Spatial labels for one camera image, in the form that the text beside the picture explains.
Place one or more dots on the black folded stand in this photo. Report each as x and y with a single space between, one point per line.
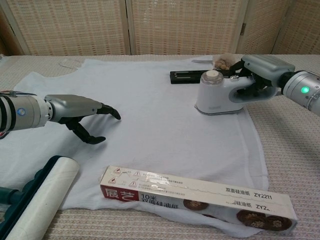
185 77

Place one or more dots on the white sleeveless shirt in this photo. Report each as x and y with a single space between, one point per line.
140 130

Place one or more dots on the baking paper box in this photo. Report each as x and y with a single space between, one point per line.
200 195

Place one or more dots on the woven folding screen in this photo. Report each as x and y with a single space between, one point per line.
75 25

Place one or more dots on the teal lint roller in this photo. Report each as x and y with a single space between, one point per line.
42 197

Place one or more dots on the white handheld garment steamer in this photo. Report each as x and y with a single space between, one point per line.
212 100

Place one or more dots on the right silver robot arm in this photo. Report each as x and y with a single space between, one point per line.
302 90

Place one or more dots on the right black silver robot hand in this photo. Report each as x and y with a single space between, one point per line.
267 66

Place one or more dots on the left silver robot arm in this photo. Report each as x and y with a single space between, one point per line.
21 113

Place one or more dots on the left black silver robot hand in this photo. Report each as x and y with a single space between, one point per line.
72 107

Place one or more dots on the beige woven tablecloth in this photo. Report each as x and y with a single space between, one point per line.
287 155

